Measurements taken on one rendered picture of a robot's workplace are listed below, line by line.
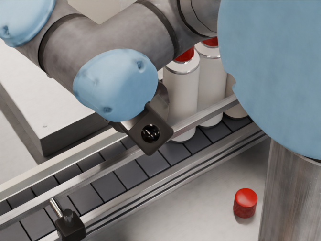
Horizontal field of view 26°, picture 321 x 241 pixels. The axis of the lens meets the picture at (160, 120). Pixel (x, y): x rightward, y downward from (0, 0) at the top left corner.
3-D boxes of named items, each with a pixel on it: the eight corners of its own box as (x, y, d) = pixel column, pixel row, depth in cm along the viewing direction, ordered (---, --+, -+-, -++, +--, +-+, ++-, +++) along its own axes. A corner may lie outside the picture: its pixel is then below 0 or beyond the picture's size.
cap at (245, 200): (253, 198, 106) (255, 186, 103) (257, 217, 104) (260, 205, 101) (231, 200, 106) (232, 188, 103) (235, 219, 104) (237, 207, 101)
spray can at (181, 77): (180, 112, 110) (184, 16, 94) (202, 132, 108) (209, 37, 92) (155, 128, 108) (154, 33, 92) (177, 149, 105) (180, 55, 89)
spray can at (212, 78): (212, 99, 112) (221, 2, 96) (228, 121, 109) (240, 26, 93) (184, 110, 110) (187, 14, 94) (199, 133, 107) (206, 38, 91)
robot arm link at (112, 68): (184, 29, 69) (113, -17, 75) (97, 89, 65) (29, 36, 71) (188, 84, 75) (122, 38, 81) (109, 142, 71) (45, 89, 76)
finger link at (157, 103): (160, 89, 105) (133, 65, 97) (183, 115, 102) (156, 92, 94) (145, 104, 106) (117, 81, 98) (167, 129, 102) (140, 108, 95)
